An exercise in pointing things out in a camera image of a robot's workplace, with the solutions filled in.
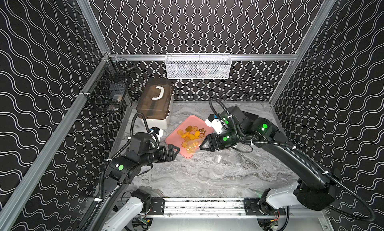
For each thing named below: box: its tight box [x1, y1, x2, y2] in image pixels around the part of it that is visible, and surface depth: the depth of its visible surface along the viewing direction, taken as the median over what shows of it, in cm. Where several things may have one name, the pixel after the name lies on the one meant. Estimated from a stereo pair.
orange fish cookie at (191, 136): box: [181, 132, 196, 140], surface depth 102 cm
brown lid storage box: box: [136, 78, 175, 130], surface depth 103 cm
